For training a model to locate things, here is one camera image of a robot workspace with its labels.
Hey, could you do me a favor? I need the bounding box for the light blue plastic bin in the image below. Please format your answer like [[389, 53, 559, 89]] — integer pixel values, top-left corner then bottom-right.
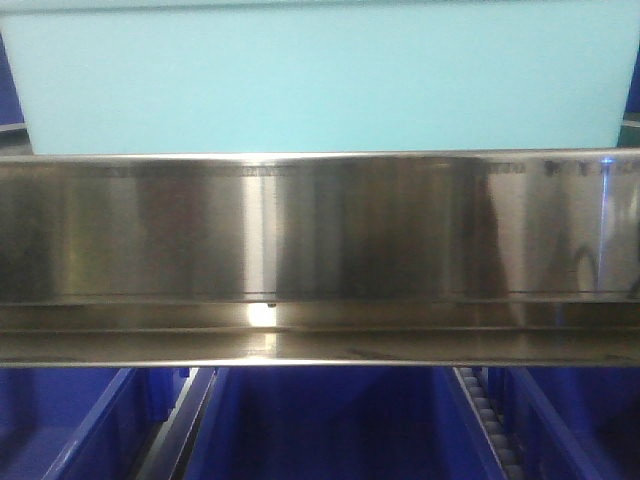
[[1, 1, 639, 154]]

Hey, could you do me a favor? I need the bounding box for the dark blue bin lower centre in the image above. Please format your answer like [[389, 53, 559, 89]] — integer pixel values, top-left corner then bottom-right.
[[186, 366, 504, 479]]

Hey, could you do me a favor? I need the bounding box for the dark blue bin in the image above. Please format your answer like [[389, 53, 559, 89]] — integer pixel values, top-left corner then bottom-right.
[[1, 368, 190, 479], [0, 41, 26, 132], [485, 367, 639, 479], [186, 366, 504, 479], [618, 66, 639, 148]]

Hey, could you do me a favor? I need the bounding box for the white roller track lower right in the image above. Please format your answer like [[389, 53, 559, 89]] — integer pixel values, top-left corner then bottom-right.
[[453, 367, 525, 480]]

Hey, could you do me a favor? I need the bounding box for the dark blue bin lower right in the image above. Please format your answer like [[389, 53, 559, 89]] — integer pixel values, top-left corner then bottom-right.
[[485, 367, 639, 479]]

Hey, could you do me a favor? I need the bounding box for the dark blue bin lower left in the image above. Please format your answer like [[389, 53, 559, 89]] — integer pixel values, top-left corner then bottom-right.
[[1, 368, 190, 479]]

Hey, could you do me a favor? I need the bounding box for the dark blue bin upper right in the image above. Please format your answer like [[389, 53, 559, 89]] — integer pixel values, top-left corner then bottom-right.
[[618, 66, 639, 148]]

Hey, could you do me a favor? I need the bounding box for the dark blue bin upper left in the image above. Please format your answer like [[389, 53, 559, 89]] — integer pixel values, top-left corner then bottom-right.
[[0, 41, 26, 132]]

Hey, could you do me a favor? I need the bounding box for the stainless steel shelf front rail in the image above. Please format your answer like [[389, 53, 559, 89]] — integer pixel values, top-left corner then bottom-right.
[[1, 149, 639, 367]]

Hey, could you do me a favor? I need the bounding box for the metal divider rail lower left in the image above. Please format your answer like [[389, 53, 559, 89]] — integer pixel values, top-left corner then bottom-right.
[[132, 368, 216, 479]]

